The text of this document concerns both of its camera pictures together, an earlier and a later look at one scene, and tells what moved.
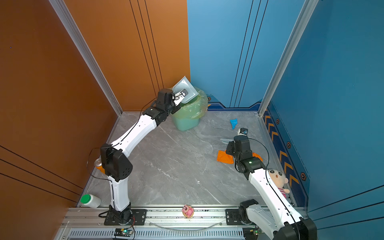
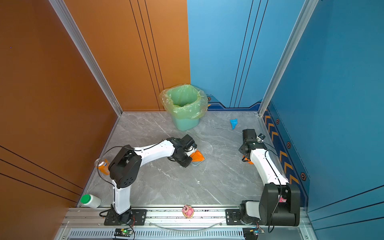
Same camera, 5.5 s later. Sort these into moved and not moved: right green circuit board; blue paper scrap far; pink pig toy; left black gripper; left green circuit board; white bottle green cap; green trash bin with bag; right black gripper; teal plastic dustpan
Moved: left black gripper; right black gripper; teal plastic dustpan
Not moved: pink pig toy; left green circuit board; right green circuit board; blue paper scrap far; green trash bin with bag; white bottle green cap
